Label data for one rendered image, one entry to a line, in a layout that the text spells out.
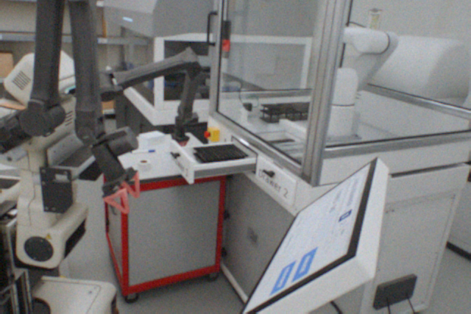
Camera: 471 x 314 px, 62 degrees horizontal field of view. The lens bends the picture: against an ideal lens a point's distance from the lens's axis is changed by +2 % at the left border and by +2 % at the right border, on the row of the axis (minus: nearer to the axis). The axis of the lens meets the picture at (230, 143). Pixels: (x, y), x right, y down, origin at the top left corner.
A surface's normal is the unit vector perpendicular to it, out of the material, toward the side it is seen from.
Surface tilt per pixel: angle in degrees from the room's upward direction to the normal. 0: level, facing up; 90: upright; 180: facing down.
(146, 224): 90
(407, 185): 90
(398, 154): 90
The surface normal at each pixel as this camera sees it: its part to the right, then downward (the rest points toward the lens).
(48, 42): -0.02, 0.33
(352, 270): -0.40, 0.28
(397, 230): 0.43, 0.32
